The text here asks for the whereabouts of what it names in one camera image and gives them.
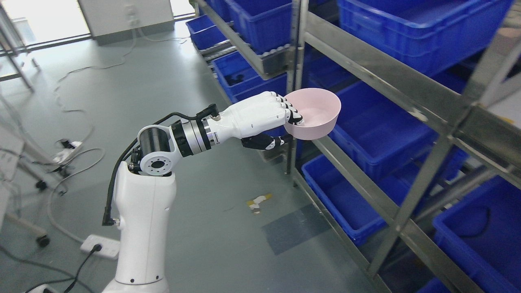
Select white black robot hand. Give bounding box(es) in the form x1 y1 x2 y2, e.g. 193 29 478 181
207 91 303 150

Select pink plastic bowl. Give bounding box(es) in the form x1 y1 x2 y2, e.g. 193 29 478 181
284 88 341 140

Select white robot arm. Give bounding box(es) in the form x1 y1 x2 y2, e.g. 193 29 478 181
103 112 220 293

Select stainless steel shelf rack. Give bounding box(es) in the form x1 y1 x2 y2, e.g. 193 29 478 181
197 0 520 293

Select white power strip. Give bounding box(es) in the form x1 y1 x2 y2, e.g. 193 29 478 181
80 235 121 260

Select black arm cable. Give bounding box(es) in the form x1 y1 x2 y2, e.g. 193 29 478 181
102 104 219 226

